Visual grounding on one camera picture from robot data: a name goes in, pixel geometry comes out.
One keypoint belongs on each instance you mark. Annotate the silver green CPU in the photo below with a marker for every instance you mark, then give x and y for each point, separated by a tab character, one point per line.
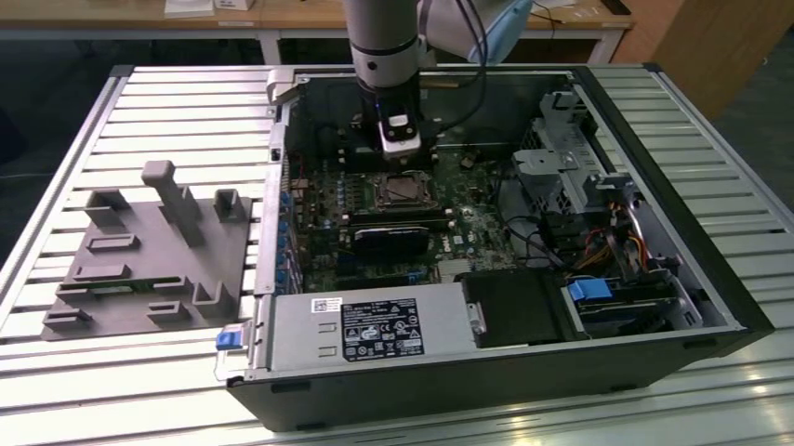
404	188

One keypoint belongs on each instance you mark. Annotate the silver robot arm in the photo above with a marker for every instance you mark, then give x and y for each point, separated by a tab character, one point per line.
382	42

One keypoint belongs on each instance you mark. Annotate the CPU socket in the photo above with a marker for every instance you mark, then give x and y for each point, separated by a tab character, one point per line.
376	207

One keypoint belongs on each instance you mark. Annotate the RAM slot with black latch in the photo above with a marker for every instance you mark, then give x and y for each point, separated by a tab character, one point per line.
401	220
401	213

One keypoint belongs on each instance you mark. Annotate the RAM slot with white latch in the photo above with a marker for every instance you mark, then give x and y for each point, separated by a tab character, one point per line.
401	216

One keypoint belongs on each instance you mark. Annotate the silver case latch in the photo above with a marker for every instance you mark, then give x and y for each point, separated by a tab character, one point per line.
279	86

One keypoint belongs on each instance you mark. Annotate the green RAM stick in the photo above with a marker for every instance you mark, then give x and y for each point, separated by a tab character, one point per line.
401	224

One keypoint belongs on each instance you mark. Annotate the silver metal drive cage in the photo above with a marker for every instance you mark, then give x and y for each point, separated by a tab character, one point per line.
546	160

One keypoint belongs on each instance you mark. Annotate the black graphics card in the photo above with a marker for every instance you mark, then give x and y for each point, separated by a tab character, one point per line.
392	242

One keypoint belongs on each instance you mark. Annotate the white box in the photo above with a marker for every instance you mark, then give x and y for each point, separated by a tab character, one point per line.
189	8
234	4

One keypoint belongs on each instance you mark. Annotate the green motherboard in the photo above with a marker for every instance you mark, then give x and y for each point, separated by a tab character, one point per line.
490	241

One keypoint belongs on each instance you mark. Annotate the silver finned heat sink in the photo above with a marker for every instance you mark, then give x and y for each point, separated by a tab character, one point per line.
456	269

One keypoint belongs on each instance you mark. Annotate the black drive bay box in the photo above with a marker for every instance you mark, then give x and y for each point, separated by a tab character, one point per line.
516	311

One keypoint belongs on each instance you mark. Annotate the hard disk in blue carrier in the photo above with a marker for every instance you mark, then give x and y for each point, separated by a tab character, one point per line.
589	289

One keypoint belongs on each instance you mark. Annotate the wooden cabinet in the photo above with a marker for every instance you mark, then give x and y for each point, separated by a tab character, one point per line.
713	46

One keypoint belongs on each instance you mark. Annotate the wooden desk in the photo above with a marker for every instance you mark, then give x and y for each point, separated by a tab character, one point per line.
94	21

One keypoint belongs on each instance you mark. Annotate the grey parts rack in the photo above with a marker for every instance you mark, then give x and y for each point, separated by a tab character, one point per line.
155	260

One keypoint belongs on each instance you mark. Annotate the silver power supply with label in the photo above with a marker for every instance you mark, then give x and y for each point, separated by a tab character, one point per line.
298	334

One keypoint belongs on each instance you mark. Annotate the blue plastic latch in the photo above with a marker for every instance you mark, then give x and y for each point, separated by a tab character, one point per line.
229	340

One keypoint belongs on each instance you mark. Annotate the black PC case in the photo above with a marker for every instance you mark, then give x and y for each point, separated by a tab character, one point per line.
434	404

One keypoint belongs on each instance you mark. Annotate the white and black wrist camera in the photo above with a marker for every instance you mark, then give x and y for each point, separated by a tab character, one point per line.
397	148

